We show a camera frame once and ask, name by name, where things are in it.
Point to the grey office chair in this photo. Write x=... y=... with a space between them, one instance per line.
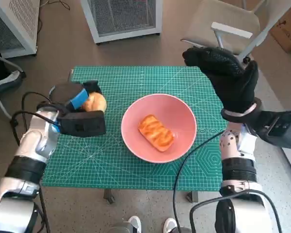
x=7 y=80

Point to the cardboard box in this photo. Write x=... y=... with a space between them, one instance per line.
x=289 y=31

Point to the white perforated cabinet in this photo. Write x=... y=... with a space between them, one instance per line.
x=21 y=21
x=126 y=17

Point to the person's foot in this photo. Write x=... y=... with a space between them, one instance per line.
x=170 y=225
x=134 y=223

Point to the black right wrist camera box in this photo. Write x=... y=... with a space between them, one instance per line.
x=286 y=136

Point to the black left hand blue tape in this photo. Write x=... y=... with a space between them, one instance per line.
x=63 y=92

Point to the beige office chair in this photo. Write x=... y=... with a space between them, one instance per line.
x=220 y=17

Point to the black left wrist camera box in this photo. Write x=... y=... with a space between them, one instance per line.
x=82 y=123

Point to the green cutting mat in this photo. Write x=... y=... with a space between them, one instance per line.
x=99 y=157

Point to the round bread bun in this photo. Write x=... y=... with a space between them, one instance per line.
x=97 y=103

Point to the pink bowl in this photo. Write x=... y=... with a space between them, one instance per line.
x=179 y=116

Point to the rectangular glazed pastry bread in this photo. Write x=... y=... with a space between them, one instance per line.
x=156 y=133

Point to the dark table leg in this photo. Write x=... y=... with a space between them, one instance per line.
x=109 y=196
x=193 y=196

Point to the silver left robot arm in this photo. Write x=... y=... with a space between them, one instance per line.
x=36 y=140

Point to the black gloved right hand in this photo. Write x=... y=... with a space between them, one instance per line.
x=235 y=85

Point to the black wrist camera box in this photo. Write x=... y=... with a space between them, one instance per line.
x=286 y=136
x=82 y=123

